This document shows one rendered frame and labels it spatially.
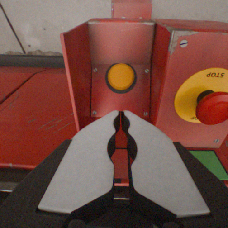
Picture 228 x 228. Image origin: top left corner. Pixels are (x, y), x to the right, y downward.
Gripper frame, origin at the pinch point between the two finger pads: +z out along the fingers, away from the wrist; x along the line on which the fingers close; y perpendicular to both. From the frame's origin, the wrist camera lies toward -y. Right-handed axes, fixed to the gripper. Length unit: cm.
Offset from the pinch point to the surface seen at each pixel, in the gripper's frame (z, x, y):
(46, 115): 25.2, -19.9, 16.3
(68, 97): 35.1, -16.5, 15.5
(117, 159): 3.9, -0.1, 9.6
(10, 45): 85, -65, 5
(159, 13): 83, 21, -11
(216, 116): 2.9, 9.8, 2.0
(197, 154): 5.1, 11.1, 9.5
